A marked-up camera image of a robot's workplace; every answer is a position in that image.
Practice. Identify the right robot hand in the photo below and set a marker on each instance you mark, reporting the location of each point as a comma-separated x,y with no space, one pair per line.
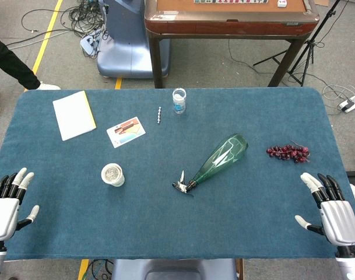
336,218

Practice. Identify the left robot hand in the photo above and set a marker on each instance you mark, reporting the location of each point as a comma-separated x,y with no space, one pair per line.
2,214

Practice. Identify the green glass bottle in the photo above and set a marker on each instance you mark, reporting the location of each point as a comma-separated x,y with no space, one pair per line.
221,161

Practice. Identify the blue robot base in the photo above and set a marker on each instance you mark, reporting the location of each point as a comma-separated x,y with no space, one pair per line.
127,38

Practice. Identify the bunch of red grapes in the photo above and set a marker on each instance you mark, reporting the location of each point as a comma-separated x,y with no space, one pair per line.
289,153

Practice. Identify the white paper cup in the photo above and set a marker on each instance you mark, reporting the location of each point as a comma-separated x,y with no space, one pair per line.
112,175

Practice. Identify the white power strip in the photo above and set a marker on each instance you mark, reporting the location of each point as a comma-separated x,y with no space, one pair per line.
352,102

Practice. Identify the white notebook with yellow edge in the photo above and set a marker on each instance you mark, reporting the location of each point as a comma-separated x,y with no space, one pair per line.
73,115

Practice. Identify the illustrated card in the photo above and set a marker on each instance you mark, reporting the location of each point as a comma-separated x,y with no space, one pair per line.
125,132

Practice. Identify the person's leg in black trousers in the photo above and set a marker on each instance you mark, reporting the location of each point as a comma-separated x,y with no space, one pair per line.
11,64

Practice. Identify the blue table cloth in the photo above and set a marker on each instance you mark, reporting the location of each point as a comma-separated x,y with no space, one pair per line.
165,204

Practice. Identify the blue robot body base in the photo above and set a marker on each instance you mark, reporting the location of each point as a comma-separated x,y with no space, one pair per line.
174,269

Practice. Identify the black tripod stand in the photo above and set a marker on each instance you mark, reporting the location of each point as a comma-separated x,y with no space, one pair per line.
308,43

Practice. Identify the small metal screw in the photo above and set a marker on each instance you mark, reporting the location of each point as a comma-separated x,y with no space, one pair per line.
158,115

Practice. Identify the clear plastic cup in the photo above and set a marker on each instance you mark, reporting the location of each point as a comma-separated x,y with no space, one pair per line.
179,100

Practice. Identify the single mahjong tile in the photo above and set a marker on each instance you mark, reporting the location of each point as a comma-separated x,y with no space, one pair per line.
281,3

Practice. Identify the brown mahjong table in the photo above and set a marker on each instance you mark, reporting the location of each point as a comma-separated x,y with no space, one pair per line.
229,20

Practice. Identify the row of mahjong tiles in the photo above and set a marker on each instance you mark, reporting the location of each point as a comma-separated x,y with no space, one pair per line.
231,1

